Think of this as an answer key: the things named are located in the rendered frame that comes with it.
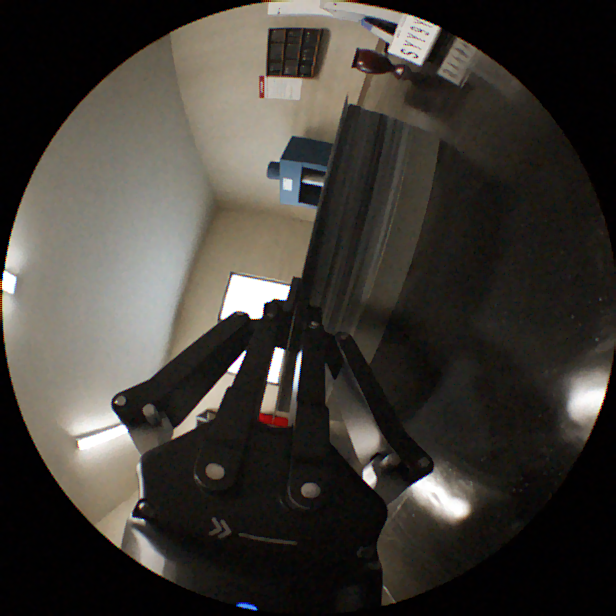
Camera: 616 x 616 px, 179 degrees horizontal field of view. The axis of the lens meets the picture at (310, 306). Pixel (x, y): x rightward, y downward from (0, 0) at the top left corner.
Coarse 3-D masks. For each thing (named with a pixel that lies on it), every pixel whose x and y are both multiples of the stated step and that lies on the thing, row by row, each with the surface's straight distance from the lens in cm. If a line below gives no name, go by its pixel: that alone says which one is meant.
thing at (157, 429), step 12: (144, 408) 9; (144, 420) 9; (156, 420) 9; (168, 420) 9; (132, 432) 9; (144, 432) 9; (156, 432) 9; (168, 432) 9; (144, 444) 9; (156, 444) 9
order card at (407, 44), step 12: (408, 24) 41; (420, 24) 41; (432, 24) 41; (396, 36) 41; (408, 36) 40; (420, 36) 40; (432, 36) 40; (396, 48) 40; (408, 48) 40; (420, 48) 40; (420, 60) 39
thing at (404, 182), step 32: (352, 128) 22; (384, 128) 23; (416, 128) 24; (352, 160) 21; (384, 160) 22; (416, 160) 23; (352, 192) 21; (384, 192) 21; (416, 192) 22; (320, 224) 20; (352, 224) 21; (384, 224) 21; (416, 224) 22; (320, 256) 21; (352, 256) 21; (384, 256) 22; (320, 288) 22; (352, 288) 22; (384, 288) 23; (352, 320) 24; (384, 320) 24; (288, 352) 26; (288, 384) 30
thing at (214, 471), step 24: (264, 312) 14; (264, 336) 12; (264, 360) 10; (240, 384) 9; (264, 384) 10; (240, 408) 8; (216, 432) 7; (240, 432) 7; (216, 456) 7; (240, 456) 7; (216, 480) 6
